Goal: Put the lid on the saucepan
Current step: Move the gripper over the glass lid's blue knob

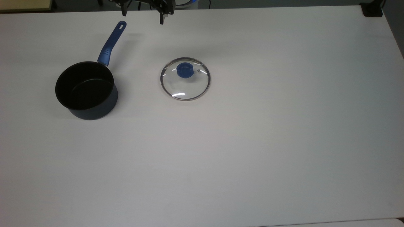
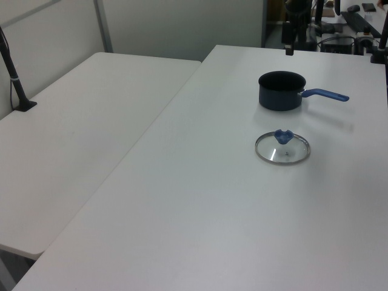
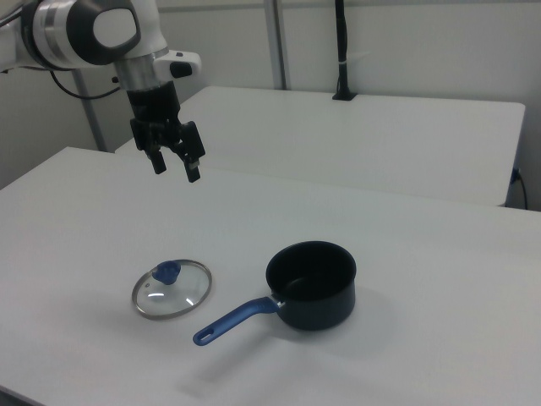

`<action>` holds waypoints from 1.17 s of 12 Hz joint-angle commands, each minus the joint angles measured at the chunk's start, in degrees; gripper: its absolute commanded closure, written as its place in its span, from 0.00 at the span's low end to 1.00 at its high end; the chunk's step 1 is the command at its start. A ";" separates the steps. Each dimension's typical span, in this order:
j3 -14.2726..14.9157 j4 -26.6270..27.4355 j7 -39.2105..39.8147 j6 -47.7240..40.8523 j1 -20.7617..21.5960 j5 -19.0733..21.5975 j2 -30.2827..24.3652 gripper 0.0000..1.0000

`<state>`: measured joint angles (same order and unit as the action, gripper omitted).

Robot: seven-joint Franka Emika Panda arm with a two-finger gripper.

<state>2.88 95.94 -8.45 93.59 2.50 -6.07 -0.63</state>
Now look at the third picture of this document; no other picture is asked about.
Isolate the black camera pole with white tie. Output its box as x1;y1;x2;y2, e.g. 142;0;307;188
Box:
331;0;359;102

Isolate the grey partition post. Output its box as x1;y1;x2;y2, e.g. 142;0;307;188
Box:
263;0;293;91

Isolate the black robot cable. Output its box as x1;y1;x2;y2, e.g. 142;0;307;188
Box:
49;69;123;100

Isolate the white side table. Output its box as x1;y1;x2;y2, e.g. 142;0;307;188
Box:
114;85;527;208

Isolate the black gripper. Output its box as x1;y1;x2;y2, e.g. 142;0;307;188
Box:
126;80;207;184

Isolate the blue and black wall cable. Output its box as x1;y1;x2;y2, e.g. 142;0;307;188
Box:
508;166;530;209

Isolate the glass lid with blue knob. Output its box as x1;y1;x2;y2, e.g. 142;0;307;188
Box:
130;258;213;321

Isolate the dark saucepan with blue handle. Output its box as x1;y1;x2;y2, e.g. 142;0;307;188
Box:
192;240;358;348

